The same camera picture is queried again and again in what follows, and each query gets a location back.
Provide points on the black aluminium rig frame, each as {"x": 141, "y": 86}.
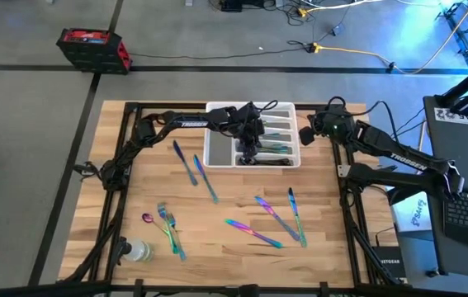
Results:
{"x": 192, "y": 290}

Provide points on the red black equipment box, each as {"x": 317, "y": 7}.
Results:
{"x": 93, "y": 49}

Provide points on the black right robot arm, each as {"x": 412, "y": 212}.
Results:
{"x": 407, "y": 163}

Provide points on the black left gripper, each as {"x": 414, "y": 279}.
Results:
{"x": 248, "y": 121}

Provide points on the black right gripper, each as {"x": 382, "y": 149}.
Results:
{"x": 327, "y": 130}

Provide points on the black power strip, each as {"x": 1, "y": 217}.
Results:
{"x": 231, "y": 5}

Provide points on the white cutlery organizer tray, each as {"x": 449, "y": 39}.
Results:
{"x": 221, "y": 150}

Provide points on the black network switch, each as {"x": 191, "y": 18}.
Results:
{"x": 387, "y": 264}

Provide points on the white paper sheet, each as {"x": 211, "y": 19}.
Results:
{"x": 413, "y": 214}

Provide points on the iridescent rainbow tablespoon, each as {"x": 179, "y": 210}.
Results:
{"x": 279, "y": 152}
{"x": 275, "y": 147}

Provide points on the clear plastic bottle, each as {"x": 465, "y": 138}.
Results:
{"x": 138, "y": 250}

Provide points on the iridescent rainbow teaspoon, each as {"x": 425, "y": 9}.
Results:
{"x": 147, "y": 218}

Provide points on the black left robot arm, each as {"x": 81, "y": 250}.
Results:
{"x": 184, "y": 123}

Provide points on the metal corner bracket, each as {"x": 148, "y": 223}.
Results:
{"x": 343, "y": 171}

